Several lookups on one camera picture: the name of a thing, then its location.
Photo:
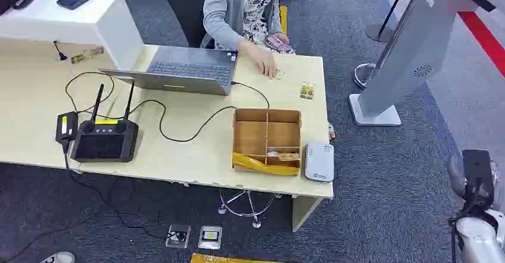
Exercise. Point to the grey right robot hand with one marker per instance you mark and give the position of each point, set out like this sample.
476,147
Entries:
477,174

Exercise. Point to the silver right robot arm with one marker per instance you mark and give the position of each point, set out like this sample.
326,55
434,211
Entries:
479,237

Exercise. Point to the grey kiosk stand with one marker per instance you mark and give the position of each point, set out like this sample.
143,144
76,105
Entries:
410,52

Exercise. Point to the person's foot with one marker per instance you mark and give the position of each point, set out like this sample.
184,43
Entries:
332,133

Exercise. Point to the round chrome base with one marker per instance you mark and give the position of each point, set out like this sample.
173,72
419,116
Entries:
361,76

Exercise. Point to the white card reader device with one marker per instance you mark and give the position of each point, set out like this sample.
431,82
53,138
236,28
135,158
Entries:
319,162

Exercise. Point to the pale desk leg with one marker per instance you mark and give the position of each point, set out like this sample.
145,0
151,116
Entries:
304,212

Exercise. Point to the stack of cards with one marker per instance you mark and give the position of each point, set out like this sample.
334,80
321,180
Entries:
283,154

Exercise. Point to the wooden box with compartments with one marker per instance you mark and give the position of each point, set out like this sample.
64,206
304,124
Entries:
266,135

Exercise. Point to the yellow tape strip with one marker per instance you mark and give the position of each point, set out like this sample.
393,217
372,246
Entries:
260,167

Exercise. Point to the person's hand holding phone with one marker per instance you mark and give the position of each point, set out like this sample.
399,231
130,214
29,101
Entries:
282,37

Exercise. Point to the pink smartphone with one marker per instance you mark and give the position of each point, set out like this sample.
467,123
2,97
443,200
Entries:
276,43

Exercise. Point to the person's hand on desk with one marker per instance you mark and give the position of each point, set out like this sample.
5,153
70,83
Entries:
263,61

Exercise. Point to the yellow chair part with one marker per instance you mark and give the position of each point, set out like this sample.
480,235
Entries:
283,18

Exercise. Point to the yellow sheet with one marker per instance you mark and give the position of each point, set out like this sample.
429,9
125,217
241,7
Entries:
229,259

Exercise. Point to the person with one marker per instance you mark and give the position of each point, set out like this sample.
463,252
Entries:
229,13

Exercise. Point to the grey laptop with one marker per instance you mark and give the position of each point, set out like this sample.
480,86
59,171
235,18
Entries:
189,70

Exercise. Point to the black remote controller with antennas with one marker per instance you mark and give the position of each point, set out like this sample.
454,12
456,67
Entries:
104,143

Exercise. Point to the golden tape piece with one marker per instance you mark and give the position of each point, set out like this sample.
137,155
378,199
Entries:
87,54

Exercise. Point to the black power adapter yellow label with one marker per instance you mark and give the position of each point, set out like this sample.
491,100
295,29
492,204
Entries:
66,126

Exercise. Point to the white cabinet block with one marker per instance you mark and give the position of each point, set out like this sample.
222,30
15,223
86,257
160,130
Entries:
79,24

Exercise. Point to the white shoe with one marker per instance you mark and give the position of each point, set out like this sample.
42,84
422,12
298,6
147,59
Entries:
59,258

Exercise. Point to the stanchion post with round base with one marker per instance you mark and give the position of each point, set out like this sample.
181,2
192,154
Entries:
384,28

